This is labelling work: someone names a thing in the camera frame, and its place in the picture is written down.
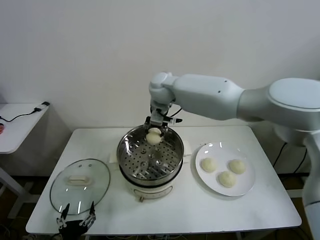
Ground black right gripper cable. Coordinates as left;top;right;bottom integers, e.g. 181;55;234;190
169;104;182;118

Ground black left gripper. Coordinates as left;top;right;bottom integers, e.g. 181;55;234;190
56;200;97;236

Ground white side table with cable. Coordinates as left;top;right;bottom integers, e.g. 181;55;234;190
0;103;51;220

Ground white round plate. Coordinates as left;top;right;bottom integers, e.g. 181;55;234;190
194;142;256;197

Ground black charger cable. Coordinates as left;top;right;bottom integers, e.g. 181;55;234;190
0;101;50;123

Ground white steamed baozi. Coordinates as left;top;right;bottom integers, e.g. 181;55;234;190
201;157;218;173
145;127;161;147
227;159;247;175
217;171;237;188

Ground glass lid with cream handle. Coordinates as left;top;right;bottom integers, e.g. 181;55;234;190
49;159;111;216

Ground black power adapter cable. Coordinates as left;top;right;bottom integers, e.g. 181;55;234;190
272;141;309;174

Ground steel perforated steamer basket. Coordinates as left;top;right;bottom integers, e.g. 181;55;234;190
109;124;192;182

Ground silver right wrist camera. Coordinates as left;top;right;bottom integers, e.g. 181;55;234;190
163;115;183;125

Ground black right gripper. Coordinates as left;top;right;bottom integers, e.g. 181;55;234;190
144;106;170;141

